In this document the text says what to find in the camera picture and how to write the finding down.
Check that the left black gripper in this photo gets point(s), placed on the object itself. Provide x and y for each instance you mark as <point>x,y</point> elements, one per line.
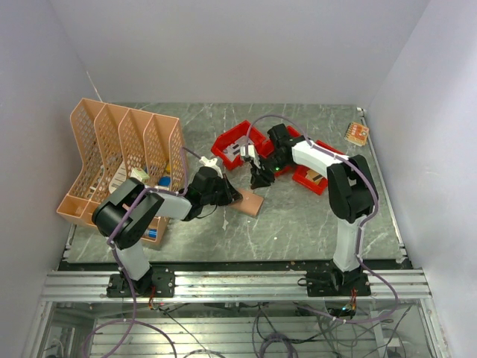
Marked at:
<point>231,194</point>

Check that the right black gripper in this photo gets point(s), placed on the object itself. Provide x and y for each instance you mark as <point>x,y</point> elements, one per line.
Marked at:
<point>264,180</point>

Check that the brown leather card holder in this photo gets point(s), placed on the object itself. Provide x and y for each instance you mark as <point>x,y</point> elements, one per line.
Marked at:
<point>250,204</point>

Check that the red bin front pair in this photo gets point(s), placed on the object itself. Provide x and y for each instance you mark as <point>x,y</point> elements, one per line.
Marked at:
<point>268,147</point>

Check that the red bin pair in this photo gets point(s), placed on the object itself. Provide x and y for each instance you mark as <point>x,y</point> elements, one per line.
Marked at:
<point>311,161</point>
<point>268,147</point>

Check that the white credit card stack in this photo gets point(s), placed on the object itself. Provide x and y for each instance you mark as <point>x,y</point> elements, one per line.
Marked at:
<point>232,151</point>

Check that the red bin with cards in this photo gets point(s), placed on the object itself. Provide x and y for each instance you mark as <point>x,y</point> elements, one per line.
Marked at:
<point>227,138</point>

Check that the brown item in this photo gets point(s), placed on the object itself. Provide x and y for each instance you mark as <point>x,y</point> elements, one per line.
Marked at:
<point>313,176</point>

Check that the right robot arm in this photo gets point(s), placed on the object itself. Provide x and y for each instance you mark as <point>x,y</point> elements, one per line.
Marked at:
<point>352,198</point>

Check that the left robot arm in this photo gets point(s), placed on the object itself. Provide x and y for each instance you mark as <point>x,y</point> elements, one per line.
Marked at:
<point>125,215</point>

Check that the white ruler card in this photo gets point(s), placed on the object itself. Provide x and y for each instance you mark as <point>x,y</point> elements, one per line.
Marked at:
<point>118,178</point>

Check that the yellow blue toy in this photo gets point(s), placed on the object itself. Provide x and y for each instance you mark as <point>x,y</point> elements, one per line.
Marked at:
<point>165,180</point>

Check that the blue capped bottle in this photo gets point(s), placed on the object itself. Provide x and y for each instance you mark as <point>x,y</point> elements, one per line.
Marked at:
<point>151,234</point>

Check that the green white carton box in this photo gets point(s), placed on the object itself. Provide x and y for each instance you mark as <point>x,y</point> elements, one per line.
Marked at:
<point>140,175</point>

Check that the orange spiral notepad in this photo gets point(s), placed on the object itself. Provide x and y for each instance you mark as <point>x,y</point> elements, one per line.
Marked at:
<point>357,134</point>

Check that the peach file organizer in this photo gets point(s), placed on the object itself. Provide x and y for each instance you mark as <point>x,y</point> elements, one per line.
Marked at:
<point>109,134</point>

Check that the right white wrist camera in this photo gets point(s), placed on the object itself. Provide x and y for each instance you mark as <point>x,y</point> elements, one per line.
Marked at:
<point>248,152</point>

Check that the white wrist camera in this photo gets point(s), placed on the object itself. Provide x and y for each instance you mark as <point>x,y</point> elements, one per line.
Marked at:
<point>212,163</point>
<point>248,152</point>

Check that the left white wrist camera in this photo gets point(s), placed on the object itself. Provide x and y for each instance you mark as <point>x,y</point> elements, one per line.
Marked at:
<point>212,163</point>

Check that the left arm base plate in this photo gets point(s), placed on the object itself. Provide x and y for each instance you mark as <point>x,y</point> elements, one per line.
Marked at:
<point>159,282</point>

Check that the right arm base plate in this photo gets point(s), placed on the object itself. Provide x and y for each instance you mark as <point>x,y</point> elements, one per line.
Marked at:
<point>328,283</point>

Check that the aluminium rail frame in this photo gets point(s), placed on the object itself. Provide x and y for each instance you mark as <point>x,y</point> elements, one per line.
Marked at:
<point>214,286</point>

